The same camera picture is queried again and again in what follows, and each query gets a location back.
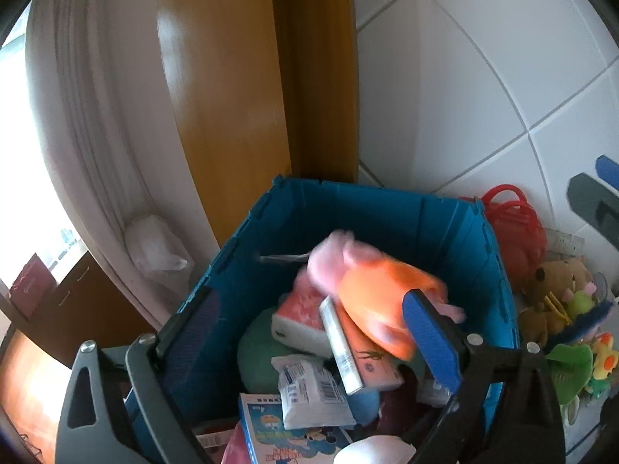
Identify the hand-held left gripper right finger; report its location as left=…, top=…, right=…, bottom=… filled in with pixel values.
left=401, top=289, right=566, bottom=464

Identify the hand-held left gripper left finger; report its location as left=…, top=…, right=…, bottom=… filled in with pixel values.
left=55, top=286, right=221, bottom=464

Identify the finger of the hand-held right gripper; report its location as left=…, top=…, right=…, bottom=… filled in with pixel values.
left=596, top=155, right=619, bottom=195
left=567, top=172, right=619, bottom=248

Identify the pink pig plush orange dress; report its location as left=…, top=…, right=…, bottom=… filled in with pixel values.
left=306, top=229, right=466, bottom=361

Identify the blue plastic crate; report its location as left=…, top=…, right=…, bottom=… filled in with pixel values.
left=125, top=176, right=521, bottom=464

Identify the orange tissue packet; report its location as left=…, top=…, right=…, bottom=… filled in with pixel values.
left=333, top=302, right=406, bottom=393

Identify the green round plush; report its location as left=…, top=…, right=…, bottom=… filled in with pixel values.
left=236, top=307, right=292, bottom=396

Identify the red handbag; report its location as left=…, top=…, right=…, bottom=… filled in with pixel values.
left=462, top=184, right=548, bottom=297

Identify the white tube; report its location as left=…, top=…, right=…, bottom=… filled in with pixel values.
left=318, top=295, right=364, bottom=396

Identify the brown bear plush striped shirt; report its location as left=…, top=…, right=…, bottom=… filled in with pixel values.
left=519, top=258, right=595, bottom=350

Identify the white plastic bag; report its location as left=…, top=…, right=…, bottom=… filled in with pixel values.
left=124, top=214, right=190, bottom=272

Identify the wooden cabinet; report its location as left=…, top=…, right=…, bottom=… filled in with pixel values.
left=9, top=251, right=152, bottom=369

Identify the pink packet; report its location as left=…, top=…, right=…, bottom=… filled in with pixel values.
left=219, top=437, right=253, bottom=464

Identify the red and white tissue pack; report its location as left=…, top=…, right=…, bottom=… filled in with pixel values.
left=270, top=280, right=340, bottom=359

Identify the dark blue plush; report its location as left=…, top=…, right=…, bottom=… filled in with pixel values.
left=550, top=300, right=616, bottom=345

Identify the blue cartoon print box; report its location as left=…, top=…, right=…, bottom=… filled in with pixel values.
left=238, top=392, right=355, bottom=464

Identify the white round object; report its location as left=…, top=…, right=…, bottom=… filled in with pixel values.
left=333, top=435, right=417, bottom=464

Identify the white and blue tissue pack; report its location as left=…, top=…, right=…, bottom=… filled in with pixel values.
left=270, top=352, right=357, bottom=432

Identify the lime green plush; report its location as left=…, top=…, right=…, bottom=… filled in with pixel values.
left=545, top=343, right=595, bottom=408

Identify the yellow flower toy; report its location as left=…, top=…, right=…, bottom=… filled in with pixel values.
left=591, top=333, right=619, bottom=384

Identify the dark red paper bag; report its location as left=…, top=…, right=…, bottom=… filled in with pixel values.
left=10, top=252, right=55, bottom=321

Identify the white curtain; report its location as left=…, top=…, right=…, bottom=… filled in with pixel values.
left=25, top=0, right=219, bottom=332

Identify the wooden door frame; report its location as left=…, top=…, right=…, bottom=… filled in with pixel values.
left=154, top=0, right=359, bottom=264

